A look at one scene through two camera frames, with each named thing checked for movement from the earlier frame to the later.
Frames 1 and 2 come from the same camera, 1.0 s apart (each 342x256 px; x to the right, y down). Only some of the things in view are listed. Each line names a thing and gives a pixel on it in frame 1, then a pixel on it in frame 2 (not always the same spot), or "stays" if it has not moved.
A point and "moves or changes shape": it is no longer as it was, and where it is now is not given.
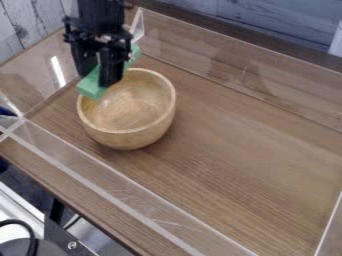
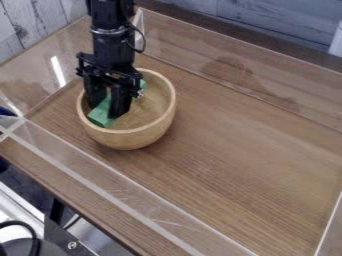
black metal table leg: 57,211 stays
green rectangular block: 89,85 moves or changes shape
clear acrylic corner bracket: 137,28 stays
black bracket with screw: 58,234 stays
